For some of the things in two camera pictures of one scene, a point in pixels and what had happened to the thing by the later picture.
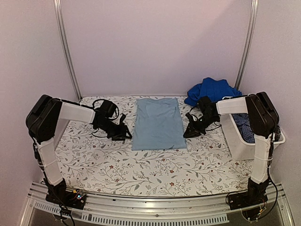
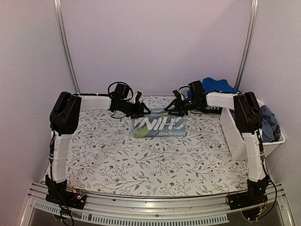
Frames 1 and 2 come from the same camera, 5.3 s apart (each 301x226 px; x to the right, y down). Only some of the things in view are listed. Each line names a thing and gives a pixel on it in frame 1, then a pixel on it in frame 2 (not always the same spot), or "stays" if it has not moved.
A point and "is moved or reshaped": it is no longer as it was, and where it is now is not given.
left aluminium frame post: x=61 y=31 stays
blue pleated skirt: x=217 y=89 stays
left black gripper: x=121 y=133 to x=138 y=110
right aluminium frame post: x=255 y=4 stays
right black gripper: x=193 y=132 to x=178 y=105
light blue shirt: x=158 y=125 is moved or reshaped
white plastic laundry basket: x=238 y=149 stays
